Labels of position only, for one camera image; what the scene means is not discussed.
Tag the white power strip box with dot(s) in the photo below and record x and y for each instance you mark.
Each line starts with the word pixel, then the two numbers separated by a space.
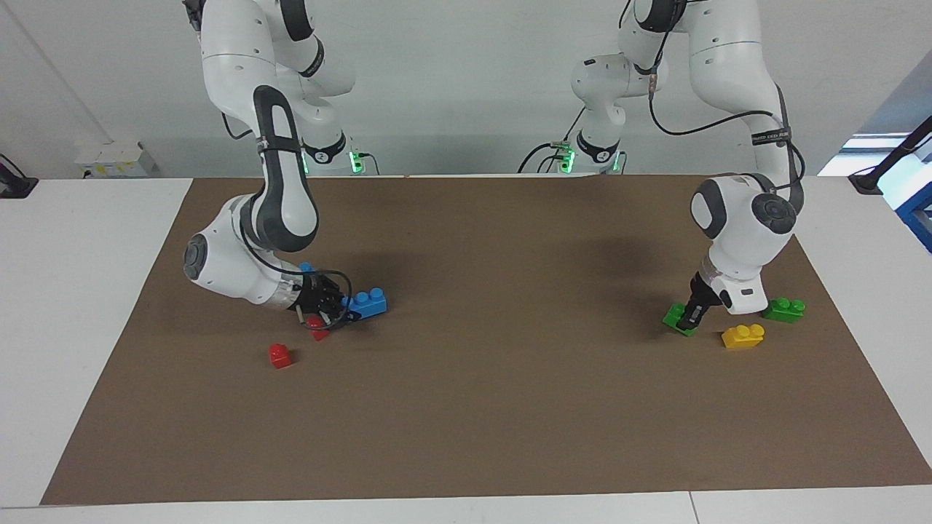
pixel 113 160

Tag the blue and white frame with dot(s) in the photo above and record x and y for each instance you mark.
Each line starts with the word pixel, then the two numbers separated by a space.
pixel 914 204

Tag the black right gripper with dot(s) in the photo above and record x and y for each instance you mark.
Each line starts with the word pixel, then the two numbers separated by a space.
pixel 317 298

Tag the black clamp mount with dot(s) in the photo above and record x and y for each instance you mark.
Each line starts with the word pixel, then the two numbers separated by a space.
pixel 14 185

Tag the brown paper table mat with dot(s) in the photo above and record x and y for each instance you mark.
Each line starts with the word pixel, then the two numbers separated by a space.
pixel 510 407

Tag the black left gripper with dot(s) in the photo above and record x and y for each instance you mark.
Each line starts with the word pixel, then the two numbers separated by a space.
pixel 706 291

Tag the green two-stud toy block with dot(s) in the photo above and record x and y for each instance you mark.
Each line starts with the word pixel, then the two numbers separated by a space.
pixel 783 310
pixel 673 317

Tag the yellow two-stud toy block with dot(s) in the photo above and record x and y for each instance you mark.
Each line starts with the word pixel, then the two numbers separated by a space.
pixel 743 337

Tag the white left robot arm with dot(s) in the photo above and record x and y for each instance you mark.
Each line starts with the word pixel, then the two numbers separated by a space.
pixel 735 73

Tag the red one-stud toy block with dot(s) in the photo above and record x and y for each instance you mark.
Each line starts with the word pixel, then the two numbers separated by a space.
pixel 280 356
pixel 316 324

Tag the black angled stand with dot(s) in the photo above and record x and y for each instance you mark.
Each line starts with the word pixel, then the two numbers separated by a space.
pixel 892 156

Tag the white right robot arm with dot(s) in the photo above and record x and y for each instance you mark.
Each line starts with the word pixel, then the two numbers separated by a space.
pixel 233 269

